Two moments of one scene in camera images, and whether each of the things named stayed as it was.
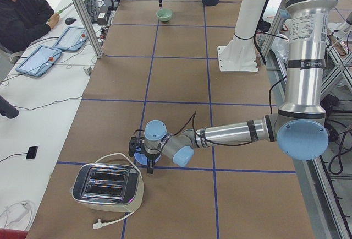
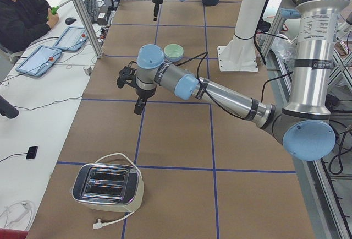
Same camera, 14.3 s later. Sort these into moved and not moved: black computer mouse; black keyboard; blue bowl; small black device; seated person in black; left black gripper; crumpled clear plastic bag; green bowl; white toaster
Moved: left black gripper; green bowl; blue bowl
Not moved: crumpled clear plastic bag; seated person in black; black keyboard; small black device; black computer mouse; white toaster
